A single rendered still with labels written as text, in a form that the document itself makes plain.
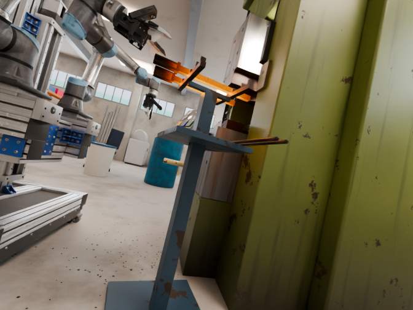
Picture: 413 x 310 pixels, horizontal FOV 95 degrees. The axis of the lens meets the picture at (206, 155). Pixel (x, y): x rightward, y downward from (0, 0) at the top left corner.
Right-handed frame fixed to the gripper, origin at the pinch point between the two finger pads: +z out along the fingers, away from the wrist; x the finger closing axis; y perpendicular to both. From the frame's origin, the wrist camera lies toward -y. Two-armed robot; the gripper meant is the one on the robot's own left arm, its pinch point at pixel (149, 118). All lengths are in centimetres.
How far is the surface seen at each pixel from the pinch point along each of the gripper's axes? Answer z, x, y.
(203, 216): 58, 54, -53
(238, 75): -40, 39, -59
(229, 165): 24, 53, -63
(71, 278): 93, 68, 4
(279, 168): 20, 78, -81
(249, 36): -66, 44, -59
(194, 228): 66, 54, -50
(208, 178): 35, 54, -51
